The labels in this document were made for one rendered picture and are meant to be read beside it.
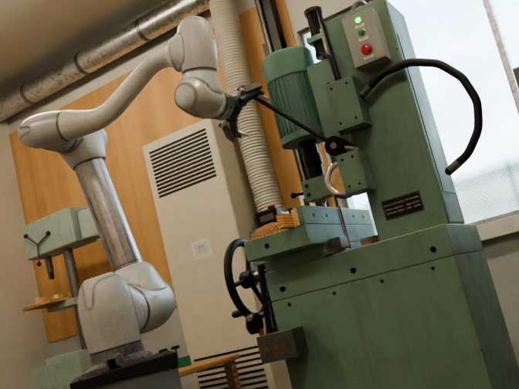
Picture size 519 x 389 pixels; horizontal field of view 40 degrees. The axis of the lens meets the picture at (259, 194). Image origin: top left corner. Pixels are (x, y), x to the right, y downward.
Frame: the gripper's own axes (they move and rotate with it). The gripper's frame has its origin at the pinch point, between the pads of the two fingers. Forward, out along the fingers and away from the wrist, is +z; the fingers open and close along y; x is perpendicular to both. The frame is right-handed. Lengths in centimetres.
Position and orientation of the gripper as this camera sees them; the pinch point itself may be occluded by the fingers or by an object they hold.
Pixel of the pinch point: (255, 115)
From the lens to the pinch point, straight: 234.1
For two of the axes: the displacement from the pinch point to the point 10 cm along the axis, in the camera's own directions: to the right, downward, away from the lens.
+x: -7.5, -5.1, 4.2
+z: 4.6, 0.4, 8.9
